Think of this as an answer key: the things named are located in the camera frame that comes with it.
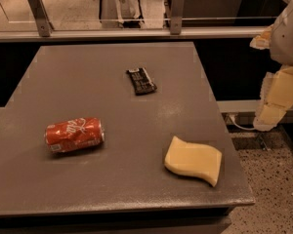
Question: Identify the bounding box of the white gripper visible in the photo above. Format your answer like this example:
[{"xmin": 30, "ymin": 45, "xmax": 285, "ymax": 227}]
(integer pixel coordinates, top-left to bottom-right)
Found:
[{"xmin": 250, "ymin": 0, "xmax": 293, "ymax": 132}]

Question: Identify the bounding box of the black rxbar chocolate wrapper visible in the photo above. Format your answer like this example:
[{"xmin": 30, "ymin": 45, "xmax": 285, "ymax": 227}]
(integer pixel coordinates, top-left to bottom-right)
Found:
[{"xmin": 126, "ymin": 67, "xmax": 157, "ymax": 96}]

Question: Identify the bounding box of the yellow wavy sponge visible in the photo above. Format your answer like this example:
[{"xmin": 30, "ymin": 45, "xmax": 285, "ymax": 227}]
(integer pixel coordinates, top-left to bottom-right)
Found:
[{"xmin": 164, "ymin": 136, "xmax": 222, "ymax": 187}]

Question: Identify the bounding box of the crushed red soda can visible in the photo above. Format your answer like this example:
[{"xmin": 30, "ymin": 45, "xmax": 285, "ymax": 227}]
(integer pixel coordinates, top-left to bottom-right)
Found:
[{"xmin": 44, "ymin": 117, "xmax": 105, "ymax": 153}]

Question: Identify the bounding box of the white cable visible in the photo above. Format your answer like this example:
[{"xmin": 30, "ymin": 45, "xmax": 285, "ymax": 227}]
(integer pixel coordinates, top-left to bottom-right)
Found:
[{"xmin": 229, "ymin": 113, "xmax": 257, "ymax": 131}]

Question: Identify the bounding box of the right metal railing bracket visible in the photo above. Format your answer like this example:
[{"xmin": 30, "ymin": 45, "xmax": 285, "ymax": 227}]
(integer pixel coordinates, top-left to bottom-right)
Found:
[{"xmin": 170, "ymin": 0, "xmax": 185, "ymax": 35}]

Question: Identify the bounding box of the metal railing bracket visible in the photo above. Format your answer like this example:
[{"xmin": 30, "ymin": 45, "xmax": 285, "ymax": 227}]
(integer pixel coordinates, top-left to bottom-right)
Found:
[
  {"xmin": 27, "ymin": 0, "xmax": 53, "ymax": 37},
  {"xmin": 170, "ymin": 0, "xmax": 185, "ymax": 35}
]

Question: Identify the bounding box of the horizontal metal rail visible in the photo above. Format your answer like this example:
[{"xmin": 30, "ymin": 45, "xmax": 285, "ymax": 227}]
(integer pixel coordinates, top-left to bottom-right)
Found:
[{"xmin": 0, "ymin": 26, "xmax": 266, "ymax": 42}]

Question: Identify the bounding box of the left metal railing bracket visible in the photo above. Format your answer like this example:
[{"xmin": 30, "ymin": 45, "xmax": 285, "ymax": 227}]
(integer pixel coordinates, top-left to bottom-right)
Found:
[{"xmin": 27, "ymin": 0, "xmax": 53, "ymax": 37}]

